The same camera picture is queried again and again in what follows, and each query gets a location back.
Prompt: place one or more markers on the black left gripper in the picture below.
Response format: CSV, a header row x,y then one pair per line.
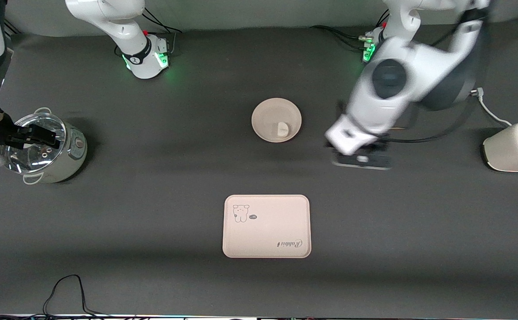
x,y
380,146

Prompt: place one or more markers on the white steamed bun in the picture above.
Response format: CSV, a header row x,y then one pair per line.
x,y
282,129

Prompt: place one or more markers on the round beige plate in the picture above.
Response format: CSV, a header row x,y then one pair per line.
x,y
270,118

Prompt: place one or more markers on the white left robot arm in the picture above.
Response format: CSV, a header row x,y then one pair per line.
x,y
387,98

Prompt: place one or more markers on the beige rectangular rabbit tray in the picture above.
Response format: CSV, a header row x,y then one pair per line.
x,y
266,226

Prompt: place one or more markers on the glass pot lid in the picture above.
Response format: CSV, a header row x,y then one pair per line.
x,y
27,160

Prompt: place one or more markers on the silver electric cooking pot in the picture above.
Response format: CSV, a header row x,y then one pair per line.
x,y
74,153

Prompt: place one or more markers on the dark grey table cloth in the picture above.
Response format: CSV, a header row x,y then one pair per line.
x,y
152,213

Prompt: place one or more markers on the cream white toaster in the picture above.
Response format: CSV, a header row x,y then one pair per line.
x,y
514,149

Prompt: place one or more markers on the aluminium frame rail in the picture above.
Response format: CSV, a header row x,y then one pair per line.
x,y
7,24

